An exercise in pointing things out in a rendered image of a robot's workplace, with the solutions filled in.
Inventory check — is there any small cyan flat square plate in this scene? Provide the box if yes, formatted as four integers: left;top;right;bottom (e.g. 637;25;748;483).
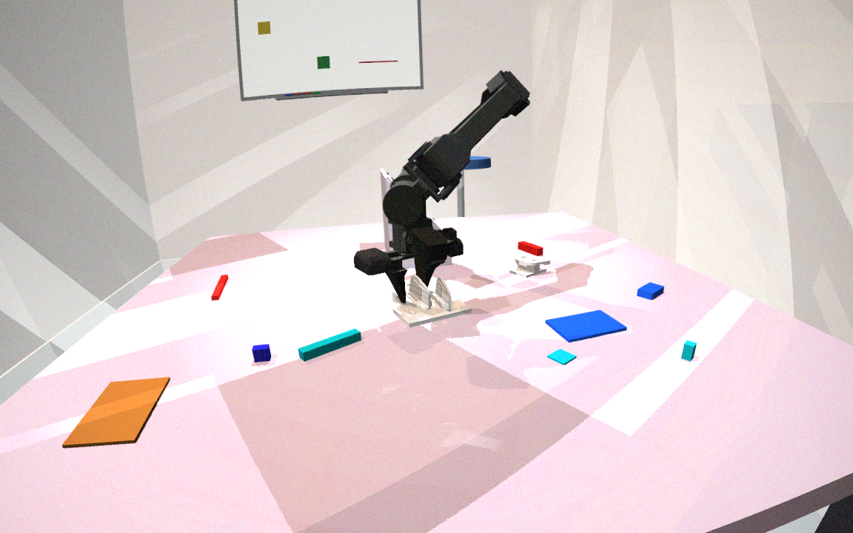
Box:
547;349;577;365

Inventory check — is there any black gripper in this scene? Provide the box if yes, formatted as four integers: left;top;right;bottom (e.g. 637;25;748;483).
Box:
354;211;464;304

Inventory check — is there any red rectangular block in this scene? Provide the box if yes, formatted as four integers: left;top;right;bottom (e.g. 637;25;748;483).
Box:
518;241;543;256

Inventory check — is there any cyan rectangular bar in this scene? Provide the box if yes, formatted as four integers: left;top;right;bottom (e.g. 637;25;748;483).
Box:
298;329;361;362

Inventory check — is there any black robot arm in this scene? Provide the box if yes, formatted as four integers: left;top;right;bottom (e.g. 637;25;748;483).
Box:
383;70;530;263

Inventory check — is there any orange flat plate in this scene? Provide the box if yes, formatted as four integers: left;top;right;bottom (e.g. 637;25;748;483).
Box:
62;377;171;448

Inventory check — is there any teal rectangular block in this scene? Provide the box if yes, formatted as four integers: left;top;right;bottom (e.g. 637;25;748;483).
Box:
681;340;697;362

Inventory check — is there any blue flat plate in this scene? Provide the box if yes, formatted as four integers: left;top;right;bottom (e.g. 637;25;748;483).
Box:
546;310;627;343

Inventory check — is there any red flat bar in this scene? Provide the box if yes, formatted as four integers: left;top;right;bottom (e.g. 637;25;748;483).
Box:
211;275;228;301

